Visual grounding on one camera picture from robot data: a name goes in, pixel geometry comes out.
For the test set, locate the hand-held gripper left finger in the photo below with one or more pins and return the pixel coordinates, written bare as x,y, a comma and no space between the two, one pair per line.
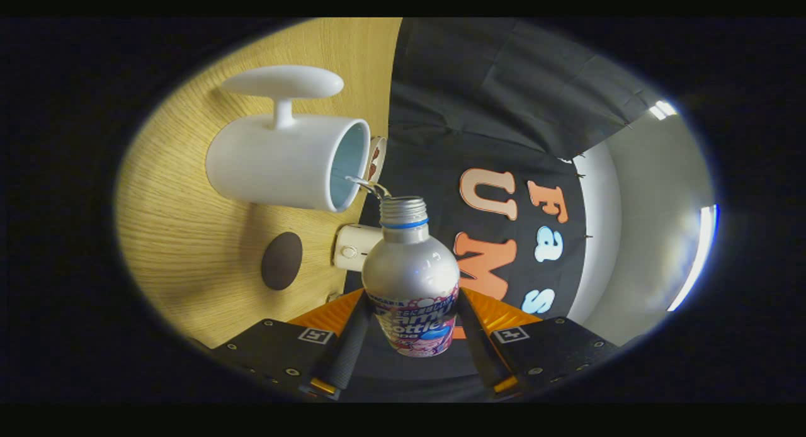
349,355

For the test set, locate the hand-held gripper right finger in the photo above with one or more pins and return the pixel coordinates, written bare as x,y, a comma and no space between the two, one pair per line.
482,355

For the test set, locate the silver juice bottle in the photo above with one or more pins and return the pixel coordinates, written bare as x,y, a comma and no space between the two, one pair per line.
409,267

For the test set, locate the dark brown round coaster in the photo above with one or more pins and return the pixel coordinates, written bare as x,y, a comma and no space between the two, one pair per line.
281,261

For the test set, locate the white cup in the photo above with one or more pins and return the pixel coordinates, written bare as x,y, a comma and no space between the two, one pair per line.
277,160

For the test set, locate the white toaster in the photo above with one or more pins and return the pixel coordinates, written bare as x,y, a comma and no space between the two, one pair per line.
352,248

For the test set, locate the wooden table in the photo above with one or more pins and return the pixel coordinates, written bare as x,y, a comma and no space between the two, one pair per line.
189,248

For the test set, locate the small plate with red food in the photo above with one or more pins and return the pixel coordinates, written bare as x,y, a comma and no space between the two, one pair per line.
376,157

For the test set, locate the black backdrop cloth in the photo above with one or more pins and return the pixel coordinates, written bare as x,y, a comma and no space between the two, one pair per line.
491,97

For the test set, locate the small ceiling light panel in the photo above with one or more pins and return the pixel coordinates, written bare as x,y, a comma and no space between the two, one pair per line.
662,109

